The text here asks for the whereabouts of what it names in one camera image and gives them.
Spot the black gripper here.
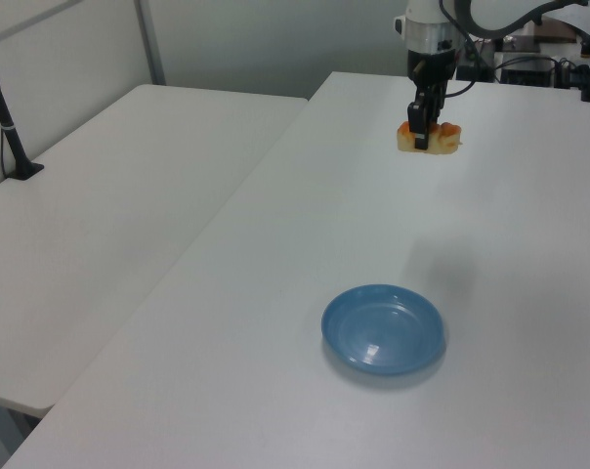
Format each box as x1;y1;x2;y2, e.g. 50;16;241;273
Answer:
405;47;460;151

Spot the orange glazed bread loaf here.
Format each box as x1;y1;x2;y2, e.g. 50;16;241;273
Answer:
395;120;464;155

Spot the blue round plate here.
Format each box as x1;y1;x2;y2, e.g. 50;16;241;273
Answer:
320;283;446;377

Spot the black electronics box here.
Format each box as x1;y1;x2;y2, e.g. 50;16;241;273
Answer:
499;56;556;88

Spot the brown flat board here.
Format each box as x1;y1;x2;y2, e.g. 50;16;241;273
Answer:
532;20;577;44

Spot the grey paper sheet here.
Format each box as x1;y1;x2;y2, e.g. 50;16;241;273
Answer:
542;3;590;37

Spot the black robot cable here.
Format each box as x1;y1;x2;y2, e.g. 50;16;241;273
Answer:
439;0;480;98

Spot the grey corrugated robot hose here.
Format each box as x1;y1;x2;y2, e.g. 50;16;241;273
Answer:
452;0;590;39

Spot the grey partition frame post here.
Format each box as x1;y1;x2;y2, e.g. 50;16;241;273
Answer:
133;0;167;87

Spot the black camera stand pole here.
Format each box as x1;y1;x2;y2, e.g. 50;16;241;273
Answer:
0;37;46;183

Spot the thin black cable on pole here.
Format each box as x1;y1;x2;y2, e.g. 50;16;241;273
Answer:
0;127;14;178

